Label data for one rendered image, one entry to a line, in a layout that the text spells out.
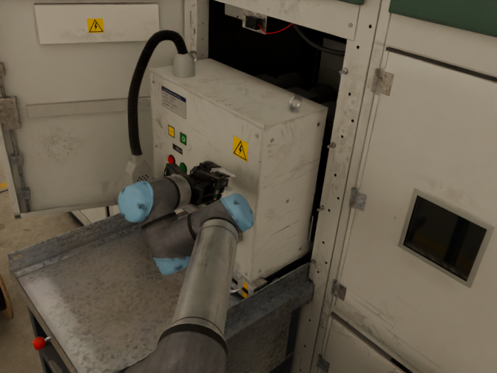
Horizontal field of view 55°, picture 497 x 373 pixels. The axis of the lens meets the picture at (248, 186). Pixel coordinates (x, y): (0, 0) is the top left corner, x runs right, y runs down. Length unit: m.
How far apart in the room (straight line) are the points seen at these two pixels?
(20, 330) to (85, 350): 1.32
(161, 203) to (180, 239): 0.08
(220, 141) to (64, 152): 0.67
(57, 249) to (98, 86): 0.53
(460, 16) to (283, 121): 0.42
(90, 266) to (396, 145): 0.96
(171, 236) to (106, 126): 0.83
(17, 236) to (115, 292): 1.83
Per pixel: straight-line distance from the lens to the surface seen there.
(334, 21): 1.18
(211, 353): 0.64
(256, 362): 1.54
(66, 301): 1.45
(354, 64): 1.15
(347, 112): 1.19
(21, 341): 2.57
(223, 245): 0.80
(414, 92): 1.05
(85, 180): 1.79
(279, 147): 1.16
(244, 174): 1.19
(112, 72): 1.64
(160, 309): 1.38
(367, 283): 1.31
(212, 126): 1.24
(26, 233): 3.23
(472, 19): 0.98
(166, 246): 0.94
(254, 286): 1.34
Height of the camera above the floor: 1.83
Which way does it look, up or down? 31 degrees down
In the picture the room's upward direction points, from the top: 4 degrees clockwise
